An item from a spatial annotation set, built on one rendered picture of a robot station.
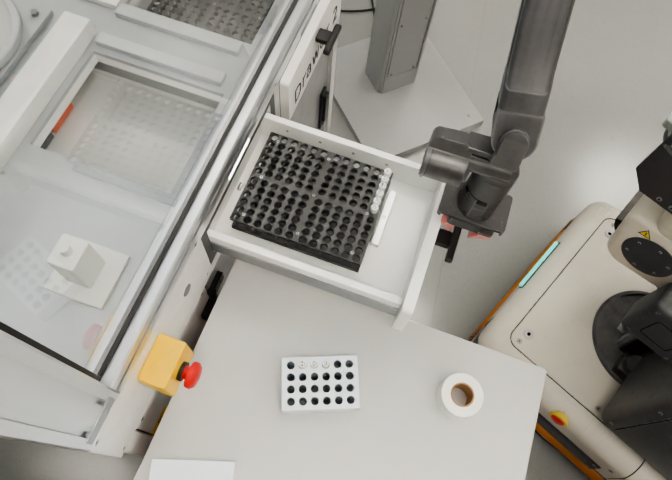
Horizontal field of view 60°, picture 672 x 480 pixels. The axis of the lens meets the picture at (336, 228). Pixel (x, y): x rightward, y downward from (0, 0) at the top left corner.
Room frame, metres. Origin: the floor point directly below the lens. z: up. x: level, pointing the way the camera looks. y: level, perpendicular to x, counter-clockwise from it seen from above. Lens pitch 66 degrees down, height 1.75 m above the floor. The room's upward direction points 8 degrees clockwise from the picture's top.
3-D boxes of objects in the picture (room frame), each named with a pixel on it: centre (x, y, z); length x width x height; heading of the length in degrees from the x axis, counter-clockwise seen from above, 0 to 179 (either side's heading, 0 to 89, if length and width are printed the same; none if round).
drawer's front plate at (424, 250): (0.39, -0.15, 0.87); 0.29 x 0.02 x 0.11; 168
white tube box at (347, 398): (0.16, -0.01, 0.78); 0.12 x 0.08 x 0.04; 99
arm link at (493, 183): (0.42, -0.20, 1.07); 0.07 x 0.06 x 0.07; 79
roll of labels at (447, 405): (0.17, -0.24, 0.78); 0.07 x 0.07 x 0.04
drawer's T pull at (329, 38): (0.76, 0.07, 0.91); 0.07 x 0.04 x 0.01; 168
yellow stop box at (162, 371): (0.14, 0.22, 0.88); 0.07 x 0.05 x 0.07; 168
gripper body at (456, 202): (0.42, -0.20, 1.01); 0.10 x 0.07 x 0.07; 78
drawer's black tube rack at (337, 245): (0.44, 0.04, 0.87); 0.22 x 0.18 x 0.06; 78
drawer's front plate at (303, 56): (0.77, 0.09, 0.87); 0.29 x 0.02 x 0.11; 168
